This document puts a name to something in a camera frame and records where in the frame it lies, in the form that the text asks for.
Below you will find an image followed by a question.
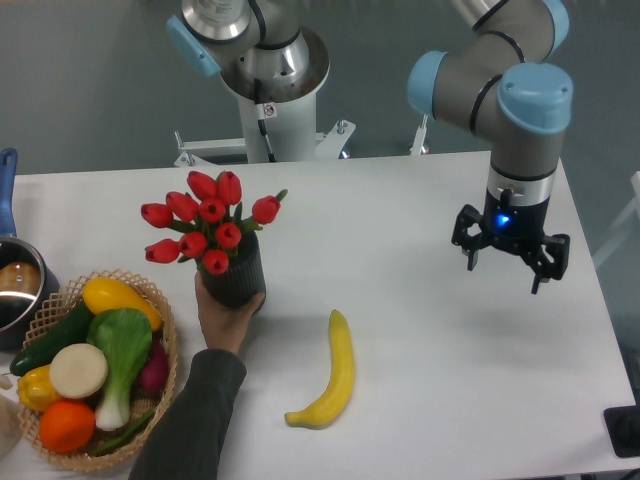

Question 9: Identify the green bok choy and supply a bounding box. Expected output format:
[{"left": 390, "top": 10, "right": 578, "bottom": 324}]
[{"left": 87, "top": 308, "right": 152, "bottom": 431}]

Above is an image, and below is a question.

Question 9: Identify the person's hand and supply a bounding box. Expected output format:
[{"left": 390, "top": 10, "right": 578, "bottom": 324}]
[{"left": 194, "top": 273, "right": 265, "bottom": 355}]

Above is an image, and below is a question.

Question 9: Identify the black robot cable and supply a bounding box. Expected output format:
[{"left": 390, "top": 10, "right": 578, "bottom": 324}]
[{"left": 252, "top": 78, "right": 277, "bottom": 164}]

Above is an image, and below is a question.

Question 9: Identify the woven wicker basket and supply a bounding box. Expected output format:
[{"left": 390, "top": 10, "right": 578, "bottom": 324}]
[{"left": 18, "top": 270, "right": 179, "bottom": 472}]

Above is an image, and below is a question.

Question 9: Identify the red tulip bouquet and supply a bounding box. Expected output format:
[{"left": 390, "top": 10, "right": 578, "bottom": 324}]
[{"left": 141, "top": 171, "right": 288, "bottom": 276}]

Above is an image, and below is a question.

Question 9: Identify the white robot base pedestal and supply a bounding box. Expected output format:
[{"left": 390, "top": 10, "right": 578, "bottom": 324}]
[{"left": 174, "top": 27, "right": 356, "bottom": 166}]

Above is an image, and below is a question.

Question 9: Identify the purple red onion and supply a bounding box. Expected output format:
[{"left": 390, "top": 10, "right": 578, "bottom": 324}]
[{"left": 137, "top": 338, "right": 169, "bottom": 395}]

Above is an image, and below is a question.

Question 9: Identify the yellow bell pepper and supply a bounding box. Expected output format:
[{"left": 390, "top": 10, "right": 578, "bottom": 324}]
[{"left": 18, "top": 365, "right": 62, "bottom": 412}]

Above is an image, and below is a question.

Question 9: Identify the round beige bun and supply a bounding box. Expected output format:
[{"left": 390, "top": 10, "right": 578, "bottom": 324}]
[{"left": 49, "top": 343, "right": 108, "bottom": 399}]

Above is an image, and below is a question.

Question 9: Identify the orange fruit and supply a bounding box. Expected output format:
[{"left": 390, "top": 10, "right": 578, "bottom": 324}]
[{"left": 38, "top": 399, "right": 95, "bottom": 453}]

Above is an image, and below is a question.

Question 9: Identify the dark grey ribbed vase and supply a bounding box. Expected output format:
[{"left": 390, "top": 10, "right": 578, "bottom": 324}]
[{"left": 201, "top": 232, "right": 266, "bottom": 309}]

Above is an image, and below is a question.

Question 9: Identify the green cucumber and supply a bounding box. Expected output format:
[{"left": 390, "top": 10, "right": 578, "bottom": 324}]
[{"left": 9, "top": 300, "right": 94, "bottom": 377}]

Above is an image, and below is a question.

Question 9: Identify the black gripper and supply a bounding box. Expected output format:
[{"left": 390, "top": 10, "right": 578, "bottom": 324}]
[{"left": 451, "top": 193, "right": 570, "bottom": 294}]

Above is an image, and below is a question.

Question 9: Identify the blue handled saucepan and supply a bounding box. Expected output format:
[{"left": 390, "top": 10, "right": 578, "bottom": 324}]
[{"left": 1, "top": 148, "right": 59, "bottom": 351}]

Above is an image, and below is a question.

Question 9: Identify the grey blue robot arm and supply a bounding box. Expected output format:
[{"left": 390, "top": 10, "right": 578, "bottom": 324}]
[{"left": 407, "top": 1, "right": 574, "bottom": 293}]

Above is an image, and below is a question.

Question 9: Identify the green chili pepper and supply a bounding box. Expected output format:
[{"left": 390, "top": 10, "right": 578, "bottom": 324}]
[{"left": 89, "top": 410, "right": 155, "bottom": 457}]

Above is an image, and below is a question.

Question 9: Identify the black device at edge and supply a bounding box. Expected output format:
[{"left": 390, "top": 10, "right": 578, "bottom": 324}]
[{"left": 603, "top": 405, "right": 639, "bottom": 458}]

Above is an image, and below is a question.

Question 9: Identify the yellow squash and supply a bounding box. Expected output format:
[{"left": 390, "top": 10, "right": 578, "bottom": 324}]
[{"left": 82, "top": 277, "right": 163, "bottom": 332}]

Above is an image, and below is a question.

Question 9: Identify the yellow banana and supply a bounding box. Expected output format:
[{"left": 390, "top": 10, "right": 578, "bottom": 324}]
[{"left": 284, "top": 309, "right": 355, "bottom": 430}]

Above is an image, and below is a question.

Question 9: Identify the dark grey sleeved forearm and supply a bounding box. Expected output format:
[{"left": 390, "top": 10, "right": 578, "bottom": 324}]
[{"left": 129, "top": 349, "right": 246, "bottom": 479}]

